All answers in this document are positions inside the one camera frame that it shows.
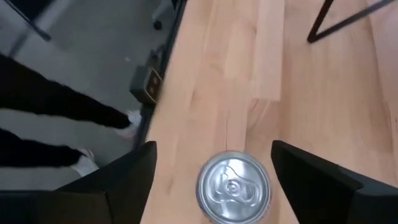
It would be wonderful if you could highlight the black aluminium table frame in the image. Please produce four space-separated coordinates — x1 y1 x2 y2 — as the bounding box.
133 0 189 150

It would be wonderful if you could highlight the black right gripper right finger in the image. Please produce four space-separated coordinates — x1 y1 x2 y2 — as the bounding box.
270 139 398 224

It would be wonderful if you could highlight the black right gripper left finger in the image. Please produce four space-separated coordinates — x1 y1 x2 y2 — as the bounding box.
0 141 158 224

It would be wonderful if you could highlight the wooden shelf with black frame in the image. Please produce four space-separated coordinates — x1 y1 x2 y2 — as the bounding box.
307 0 398 44

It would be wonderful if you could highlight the strawberry soda can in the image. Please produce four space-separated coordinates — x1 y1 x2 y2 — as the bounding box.
195 151 273 224

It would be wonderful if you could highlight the person's leg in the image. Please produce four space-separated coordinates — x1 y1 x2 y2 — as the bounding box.
0 127 81 169
0 52 131 130

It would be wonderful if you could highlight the person's foot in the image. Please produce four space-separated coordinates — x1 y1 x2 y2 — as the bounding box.
70 148 100 177
114 109 143 141

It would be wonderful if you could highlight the white leg with black caster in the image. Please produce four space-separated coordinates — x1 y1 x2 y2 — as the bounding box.
151 0 175 31

